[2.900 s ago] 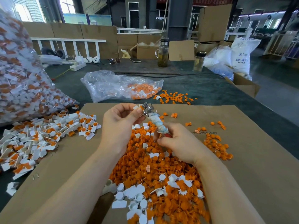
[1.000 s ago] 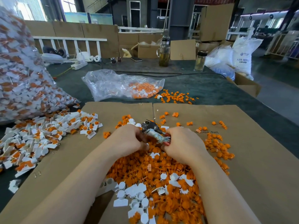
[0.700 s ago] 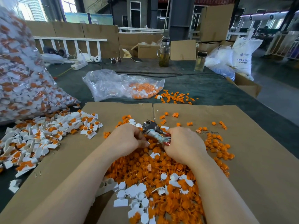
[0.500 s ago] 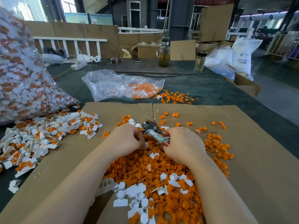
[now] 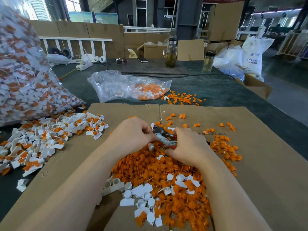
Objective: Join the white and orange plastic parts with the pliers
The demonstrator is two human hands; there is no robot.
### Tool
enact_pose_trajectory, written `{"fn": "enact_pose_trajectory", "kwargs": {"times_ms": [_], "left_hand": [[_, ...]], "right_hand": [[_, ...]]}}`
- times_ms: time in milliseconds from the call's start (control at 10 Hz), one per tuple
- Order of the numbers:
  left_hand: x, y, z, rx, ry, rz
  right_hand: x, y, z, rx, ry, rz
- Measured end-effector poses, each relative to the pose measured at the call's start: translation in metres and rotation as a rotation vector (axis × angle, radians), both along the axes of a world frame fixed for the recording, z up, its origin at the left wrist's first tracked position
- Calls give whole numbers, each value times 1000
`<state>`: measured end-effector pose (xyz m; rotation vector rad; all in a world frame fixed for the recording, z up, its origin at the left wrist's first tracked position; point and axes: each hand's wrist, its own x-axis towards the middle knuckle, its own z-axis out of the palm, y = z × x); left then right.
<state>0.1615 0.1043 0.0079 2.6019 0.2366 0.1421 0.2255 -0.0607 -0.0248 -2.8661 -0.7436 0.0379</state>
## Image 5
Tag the person's right hand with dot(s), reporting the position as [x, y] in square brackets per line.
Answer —
[190, 147]

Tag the person's left hand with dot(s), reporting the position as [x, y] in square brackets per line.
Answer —
[131, 137]

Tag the orange white plastic piece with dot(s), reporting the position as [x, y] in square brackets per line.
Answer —
[101, 127]

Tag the pile of orange and white parts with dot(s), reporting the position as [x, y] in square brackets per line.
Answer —
[173, 185]

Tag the pile of assembled white-orange parts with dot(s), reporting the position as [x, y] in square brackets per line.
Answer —
[34, 144]

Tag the person's right forearm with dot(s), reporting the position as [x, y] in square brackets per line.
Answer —
[236, 209]

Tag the scatter of orange offcuts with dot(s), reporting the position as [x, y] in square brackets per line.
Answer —
[184, 98]

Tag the small clear plastic bag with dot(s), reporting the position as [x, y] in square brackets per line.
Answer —
[114, 86]

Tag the black phone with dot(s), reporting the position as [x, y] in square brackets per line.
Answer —
[143, 59]

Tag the white power strip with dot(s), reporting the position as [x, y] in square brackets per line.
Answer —
[85, 65]

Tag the glass bottle with black lid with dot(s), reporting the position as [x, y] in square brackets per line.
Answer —
[209, 61]

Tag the open brown cardboard box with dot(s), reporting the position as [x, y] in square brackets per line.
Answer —
[254, 86]

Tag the open cardboard box with paper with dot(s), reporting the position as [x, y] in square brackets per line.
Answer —
[153, 51]

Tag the clear blue plastic bag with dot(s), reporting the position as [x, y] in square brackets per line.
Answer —
[229, 63]

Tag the glass tea jar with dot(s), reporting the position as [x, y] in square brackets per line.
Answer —
[171, 51]

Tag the brown cardboard sheet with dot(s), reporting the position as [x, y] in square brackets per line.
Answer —
[43, 185]
[285, 168]

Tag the flat brown cardboard panel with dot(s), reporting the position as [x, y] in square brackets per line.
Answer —
[191, 49]

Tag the row of upright cardboard sheets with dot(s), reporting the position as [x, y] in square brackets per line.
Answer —
[112, 32]

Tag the white oval plastic device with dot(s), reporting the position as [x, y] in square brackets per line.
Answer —
[57, 58]

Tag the large clear bag of seals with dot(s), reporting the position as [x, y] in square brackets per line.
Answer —
[30, 86]

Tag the white woven sack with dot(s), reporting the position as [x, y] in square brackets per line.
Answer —
[257, 54]

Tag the dark steel pillar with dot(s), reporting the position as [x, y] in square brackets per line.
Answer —
[189, 18]

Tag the tall brown cardboard box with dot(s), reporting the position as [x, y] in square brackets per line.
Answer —
[226, 20]

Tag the white metal rack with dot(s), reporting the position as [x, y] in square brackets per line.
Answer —
[297, 42]

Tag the white railing frame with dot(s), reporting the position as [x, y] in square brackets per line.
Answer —
[75, 38]

